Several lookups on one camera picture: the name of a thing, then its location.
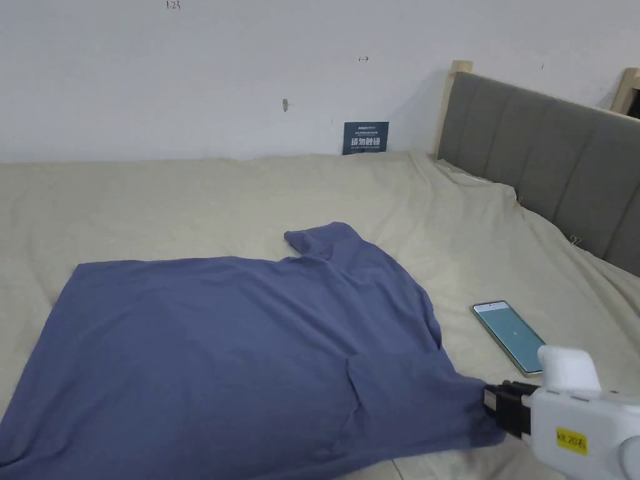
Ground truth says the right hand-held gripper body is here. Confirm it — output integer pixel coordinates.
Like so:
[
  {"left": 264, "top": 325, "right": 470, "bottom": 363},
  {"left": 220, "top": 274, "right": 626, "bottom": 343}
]
[{"left": 482, "top": 344, "right": 640, "bottom": 480}]

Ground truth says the dark blue shirt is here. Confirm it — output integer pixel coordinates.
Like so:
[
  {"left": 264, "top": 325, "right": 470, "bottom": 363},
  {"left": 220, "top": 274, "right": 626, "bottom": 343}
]
[{"left": 0, "top": 221, "right": 508, "bottom": 480}]

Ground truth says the smartphone with lit screen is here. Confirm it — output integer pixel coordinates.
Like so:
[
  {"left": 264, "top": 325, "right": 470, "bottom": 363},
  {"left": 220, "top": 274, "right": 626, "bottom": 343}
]
[{"left": 471, "top": 299, "right": 548, "bottom": 377}]

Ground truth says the grey padded headboard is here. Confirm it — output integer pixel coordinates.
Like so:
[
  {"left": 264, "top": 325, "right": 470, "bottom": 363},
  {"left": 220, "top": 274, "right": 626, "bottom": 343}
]
[{"left": 431, "top": 59, "right": 640, "bottom": 278}]

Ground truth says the dark blue sign card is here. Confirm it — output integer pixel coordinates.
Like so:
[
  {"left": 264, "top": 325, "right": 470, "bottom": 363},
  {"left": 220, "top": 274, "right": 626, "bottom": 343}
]
[{"left": 342, "top": 120, "right": 391, "bottom": 156}]

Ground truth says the bed with beige sheet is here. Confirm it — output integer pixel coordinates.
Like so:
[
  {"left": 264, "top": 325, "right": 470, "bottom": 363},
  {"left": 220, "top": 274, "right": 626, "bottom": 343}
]
[{"left": 0, "top": 149, "right": 640, "bottom": 480}]

